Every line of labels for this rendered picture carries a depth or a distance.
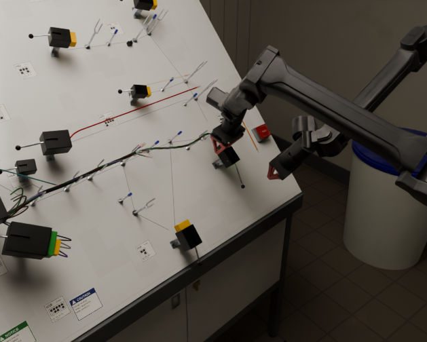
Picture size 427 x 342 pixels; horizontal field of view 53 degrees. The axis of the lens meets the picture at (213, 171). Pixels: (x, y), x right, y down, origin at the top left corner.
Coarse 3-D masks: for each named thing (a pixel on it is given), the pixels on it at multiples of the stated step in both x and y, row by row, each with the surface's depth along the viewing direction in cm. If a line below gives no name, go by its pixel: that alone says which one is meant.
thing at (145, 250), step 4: (148, 240) 128; (140, 244) 126; (144, 244) 127; (148, 244) 127; (136, 248) 125; (140, 248) 126; (144, 248) 126; (148, 248) 127; (152, 248) 128; (140, 252) 125; (144, 252) 126; (148, 252) 126; (152, 252) 127; (144, 256) 125; (148, 256) 126; (144, 260) 125
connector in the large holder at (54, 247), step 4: (52, 232) 101; (56, 232) 102; (52, 236) 101; (56, 236) 101; (52, 240) 101; (56, 240) 102; (60, 240) 102; (52, 244) 100; (56, 244) 101; (48, 248) 100; (52, 248) 100; (56, 248) 101; (48, 252) 99; (52, 252) 100; (56, 252) 101; (48, 256) 101
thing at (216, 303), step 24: (264, 240) 168; (240, 264) 161; (264, 264) 175; (192, 288) 144; (216, 288) 155; (240, 288) 169; (264, 288) 184; (192, 312) 150; (216, 312) 162; (192, 336) 156
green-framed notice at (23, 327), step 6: (18, 324) 103; (24, 324) 104; (12, 330) 102; (18, 330) 103; (24, 330) 103; (30, 330) 104; (0, 336) 100; (6, 336) 101; (12, 336) 102; (18, 336) 102; (24, 336) 103; (30, 336) 104
